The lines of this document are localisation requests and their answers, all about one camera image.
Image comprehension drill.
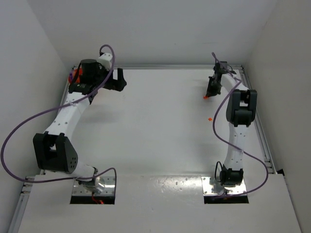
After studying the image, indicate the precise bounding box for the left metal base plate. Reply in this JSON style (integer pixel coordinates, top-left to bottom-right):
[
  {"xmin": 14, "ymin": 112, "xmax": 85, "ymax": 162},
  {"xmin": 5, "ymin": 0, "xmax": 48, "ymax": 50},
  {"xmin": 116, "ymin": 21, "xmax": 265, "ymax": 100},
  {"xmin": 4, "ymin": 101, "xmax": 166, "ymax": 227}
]
[{"xmin": 72, "ymin": 176, "xmax": 115, "ymax": 197}]

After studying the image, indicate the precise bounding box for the orange divided round container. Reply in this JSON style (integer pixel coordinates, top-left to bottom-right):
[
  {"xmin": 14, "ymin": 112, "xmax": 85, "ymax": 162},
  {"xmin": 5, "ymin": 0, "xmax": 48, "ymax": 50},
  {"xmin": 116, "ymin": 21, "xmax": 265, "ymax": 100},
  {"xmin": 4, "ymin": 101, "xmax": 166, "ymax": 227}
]
[{"xmin": 71, "ymin": 68, "xmax": 85, "ymax": 84}]

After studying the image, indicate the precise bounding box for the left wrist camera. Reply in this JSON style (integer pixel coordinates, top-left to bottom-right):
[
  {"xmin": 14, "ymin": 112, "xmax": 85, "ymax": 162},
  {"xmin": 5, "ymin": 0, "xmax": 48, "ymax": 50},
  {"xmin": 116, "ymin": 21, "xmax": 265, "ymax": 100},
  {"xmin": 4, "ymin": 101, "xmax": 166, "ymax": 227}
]
[{"xmin": 97, "ymin": 53, "xmax": 113, "ymax": 69}]

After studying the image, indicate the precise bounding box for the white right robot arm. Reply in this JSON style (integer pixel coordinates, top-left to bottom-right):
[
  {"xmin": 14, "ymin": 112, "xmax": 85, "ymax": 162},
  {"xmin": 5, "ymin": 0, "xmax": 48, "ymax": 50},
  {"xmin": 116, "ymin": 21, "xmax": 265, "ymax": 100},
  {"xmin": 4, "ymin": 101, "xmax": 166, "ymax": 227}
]
[{"xmin": 205, "ymin": 62, "xmax": 257, "ymax": 186}]

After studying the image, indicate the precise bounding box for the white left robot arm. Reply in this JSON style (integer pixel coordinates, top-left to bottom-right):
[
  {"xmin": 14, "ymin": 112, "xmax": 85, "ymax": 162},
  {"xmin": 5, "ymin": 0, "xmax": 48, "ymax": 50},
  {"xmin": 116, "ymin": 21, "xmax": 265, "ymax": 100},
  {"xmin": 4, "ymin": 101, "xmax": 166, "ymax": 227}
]
[{"xmin": 33, "ymin": 53, "xmax": 127, "ymax": 182}]

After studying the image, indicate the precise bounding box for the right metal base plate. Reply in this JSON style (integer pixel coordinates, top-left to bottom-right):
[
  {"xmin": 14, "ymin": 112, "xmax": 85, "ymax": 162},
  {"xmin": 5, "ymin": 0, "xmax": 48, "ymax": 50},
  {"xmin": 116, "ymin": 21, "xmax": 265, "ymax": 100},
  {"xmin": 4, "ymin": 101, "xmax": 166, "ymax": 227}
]
[{"xmin": 201, "ymin": 176, "xmax": 247, "ymax": 197}]

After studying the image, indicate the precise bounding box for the aluminium table edge rail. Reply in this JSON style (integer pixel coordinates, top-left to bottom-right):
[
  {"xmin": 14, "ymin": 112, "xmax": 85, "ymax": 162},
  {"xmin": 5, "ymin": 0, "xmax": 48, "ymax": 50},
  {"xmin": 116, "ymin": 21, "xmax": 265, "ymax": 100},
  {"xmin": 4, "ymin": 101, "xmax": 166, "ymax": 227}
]
[{"xmin": 239, "ymin": 66, "xmax": 277, "ymax": 174}]

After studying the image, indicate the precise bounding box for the metal base plate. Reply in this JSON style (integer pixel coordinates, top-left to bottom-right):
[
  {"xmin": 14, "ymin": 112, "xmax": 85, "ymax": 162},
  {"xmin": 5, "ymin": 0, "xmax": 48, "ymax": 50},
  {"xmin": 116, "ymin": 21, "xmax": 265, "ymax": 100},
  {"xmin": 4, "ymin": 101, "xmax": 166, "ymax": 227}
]
[
  {"xmin": 72, "ymin": 176, "xmax": 115, "ymax": 197},
  {"xmin": 201, "ymin": 176, "xmax": 247, "ymax": 197}
]

